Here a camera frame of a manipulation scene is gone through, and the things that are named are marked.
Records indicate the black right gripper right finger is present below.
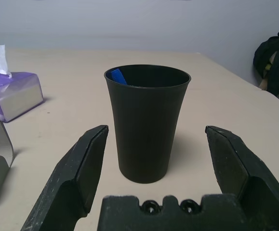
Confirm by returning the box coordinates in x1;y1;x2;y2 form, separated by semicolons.
205;125;279;231

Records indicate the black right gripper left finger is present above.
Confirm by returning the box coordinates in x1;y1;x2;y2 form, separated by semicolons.
21;125;109;231

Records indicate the wooden stool yellow seat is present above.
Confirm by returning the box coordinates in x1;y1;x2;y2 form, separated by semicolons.
258;61;274;91

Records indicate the black plastic cup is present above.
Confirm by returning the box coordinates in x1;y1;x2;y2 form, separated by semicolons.
104;64;192;185

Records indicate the purple tissue pack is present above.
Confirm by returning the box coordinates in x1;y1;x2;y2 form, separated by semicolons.
0;71;44;123

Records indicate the blue cap whiteboard marker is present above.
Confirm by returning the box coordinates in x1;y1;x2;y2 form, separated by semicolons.
110;69;128;85

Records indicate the black jacket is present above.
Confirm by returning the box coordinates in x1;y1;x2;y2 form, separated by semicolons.
253;29;279;101

